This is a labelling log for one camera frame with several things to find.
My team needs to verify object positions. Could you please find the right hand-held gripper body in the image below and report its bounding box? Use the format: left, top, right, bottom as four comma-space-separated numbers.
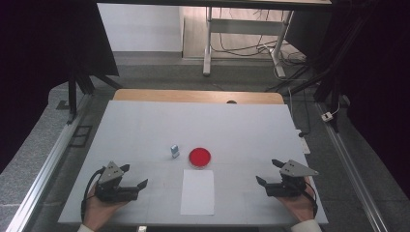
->
266, 159, 319, 198

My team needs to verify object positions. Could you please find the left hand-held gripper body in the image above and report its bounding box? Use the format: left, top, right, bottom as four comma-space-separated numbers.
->
94, 160, 140, 203

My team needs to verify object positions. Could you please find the white paper sheet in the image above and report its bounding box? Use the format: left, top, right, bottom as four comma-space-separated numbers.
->
180, 169, 216, 217

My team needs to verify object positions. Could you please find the round red ink pad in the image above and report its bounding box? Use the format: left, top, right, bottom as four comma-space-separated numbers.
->
188, 147, 213, 170

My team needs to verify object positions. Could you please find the person's right hand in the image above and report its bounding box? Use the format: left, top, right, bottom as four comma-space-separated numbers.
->
277, 182, 318, 223

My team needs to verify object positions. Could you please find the person's left hand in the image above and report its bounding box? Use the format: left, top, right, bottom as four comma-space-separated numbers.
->
82, 183, 130, 231

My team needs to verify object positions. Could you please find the white power strip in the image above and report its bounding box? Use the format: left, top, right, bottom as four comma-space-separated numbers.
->
295, 129, 311, 156

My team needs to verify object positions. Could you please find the white cover board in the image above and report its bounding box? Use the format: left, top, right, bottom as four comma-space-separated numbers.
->
57, 100, 329, 226

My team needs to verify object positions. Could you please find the black metal stand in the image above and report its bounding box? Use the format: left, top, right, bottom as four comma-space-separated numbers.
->
265, 6, 356, 133
66, 72, 124, 126

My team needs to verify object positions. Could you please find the wooden table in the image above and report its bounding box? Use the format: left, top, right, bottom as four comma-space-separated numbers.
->
112, 88, 285, 105

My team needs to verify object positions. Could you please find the black curtain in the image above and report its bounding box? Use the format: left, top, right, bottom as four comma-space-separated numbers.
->
284, 0, 410, 199
0, 0, 120, 175

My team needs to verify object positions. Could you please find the right hand-held gripper black cable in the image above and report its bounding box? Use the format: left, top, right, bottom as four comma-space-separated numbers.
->
304, 180, 319, 218

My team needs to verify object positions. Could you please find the black floor bracket frame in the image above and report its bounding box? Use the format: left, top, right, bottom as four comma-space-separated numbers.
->
69, 125, 94, 149

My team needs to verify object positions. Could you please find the thin black cable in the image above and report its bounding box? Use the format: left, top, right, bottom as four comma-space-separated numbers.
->
288, 86, 312, 136

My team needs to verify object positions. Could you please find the aluminium rail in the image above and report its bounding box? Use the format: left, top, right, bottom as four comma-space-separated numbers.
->
6, 93, 93, 232
313, 101, 390, 232

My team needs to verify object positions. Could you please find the white metal desk frame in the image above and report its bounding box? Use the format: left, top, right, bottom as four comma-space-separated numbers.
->
202, 6, 295, 79

